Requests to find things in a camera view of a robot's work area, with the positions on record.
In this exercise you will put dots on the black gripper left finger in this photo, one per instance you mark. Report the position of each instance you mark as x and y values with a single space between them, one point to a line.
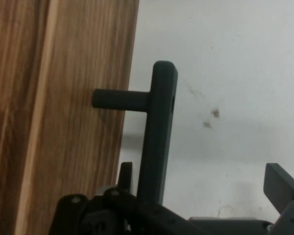
112 210

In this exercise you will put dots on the light wooden drawer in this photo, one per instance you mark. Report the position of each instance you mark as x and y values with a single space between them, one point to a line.
83 49

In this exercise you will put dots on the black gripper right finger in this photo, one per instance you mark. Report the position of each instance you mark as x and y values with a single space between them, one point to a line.
287 195

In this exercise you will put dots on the dark wooden drawer cabinet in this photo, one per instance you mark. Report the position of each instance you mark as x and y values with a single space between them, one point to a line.
9 98

